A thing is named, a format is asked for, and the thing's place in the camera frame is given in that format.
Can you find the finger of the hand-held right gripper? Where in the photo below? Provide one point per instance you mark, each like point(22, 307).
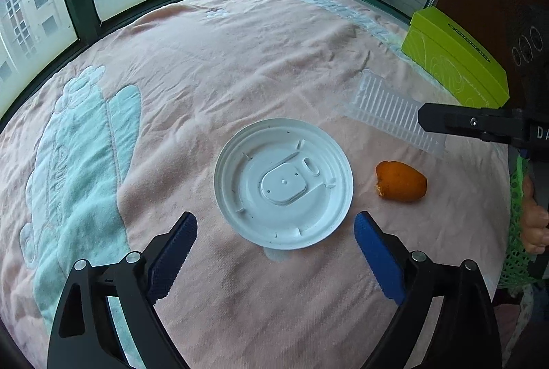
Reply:
point(437, 118)

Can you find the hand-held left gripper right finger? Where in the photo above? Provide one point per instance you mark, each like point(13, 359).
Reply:
point(381, 261)

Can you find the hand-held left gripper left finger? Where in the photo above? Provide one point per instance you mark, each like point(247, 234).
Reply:
point(171, 261)

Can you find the clear ribbed plastic tray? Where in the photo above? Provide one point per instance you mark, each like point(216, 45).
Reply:
point(386, 107)

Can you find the white round plastic lid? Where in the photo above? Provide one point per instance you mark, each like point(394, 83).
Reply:
point(257, 163)

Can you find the green mesh bag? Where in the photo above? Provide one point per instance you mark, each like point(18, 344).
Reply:
point(514, 266)

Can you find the person's right hand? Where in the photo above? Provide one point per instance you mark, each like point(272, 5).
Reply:
point(534, 223)

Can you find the green tissue box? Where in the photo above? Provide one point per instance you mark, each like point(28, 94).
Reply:
point(446, 60)

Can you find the orange peel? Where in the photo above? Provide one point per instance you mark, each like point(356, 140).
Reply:
point(403, 182)

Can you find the dark cloth with rings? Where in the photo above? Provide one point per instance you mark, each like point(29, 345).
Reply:
point(529, 51)

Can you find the pink printed blanket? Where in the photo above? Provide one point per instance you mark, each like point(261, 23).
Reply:
point(193, 73)

